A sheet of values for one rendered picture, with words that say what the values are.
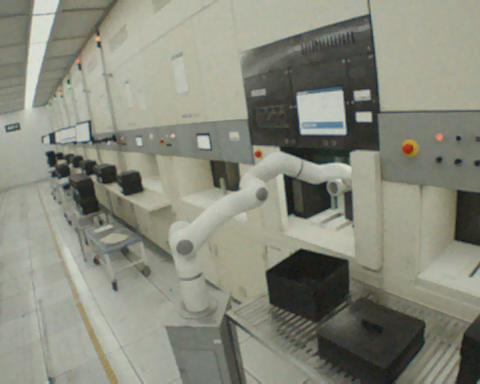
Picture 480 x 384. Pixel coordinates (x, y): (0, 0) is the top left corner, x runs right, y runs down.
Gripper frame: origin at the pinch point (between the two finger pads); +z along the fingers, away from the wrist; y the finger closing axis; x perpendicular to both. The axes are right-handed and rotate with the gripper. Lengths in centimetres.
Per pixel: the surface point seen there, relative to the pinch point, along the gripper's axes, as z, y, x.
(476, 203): 15, 53, -13
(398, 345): -71, 59, -35
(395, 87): -29, 34, 44
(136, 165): -18, -345, -17
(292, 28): -30, -17, 77
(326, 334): -81, 37, -35
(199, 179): -2, -195, -25
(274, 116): -31, -38, 35
